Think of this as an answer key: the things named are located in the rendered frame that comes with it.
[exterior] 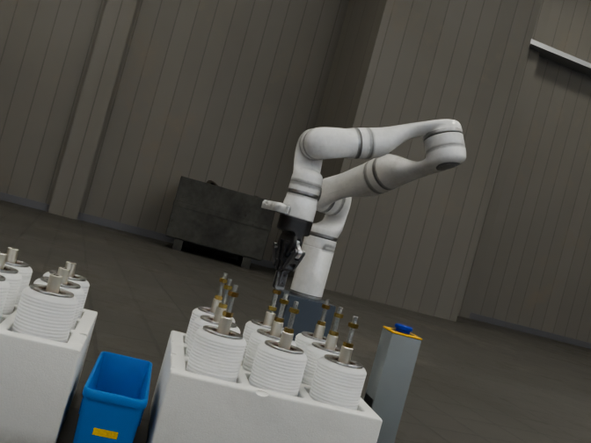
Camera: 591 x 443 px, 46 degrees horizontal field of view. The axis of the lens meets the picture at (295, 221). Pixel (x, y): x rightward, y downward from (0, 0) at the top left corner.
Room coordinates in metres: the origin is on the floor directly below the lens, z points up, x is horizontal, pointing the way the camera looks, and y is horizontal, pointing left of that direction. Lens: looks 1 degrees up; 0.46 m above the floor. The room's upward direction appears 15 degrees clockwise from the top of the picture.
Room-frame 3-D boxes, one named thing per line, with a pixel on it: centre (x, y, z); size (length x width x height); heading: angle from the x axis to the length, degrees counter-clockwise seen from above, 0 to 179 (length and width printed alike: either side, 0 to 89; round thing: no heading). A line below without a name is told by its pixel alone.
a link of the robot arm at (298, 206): (1.51, 0.02, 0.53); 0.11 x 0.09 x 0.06; 116
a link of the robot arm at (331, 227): (1.93, -0.08, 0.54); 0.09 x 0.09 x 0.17; 35
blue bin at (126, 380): (1.32, 0.24, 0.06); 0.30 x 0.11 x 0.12; 10
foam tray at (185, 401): (1.41, -0.02, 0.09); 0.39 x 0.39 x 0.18; 10
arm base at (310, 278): (1.93, -0.08, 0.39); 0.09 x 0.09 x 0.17; 18
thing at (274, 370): (1.29, -0.04, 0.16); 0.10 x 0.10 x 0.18
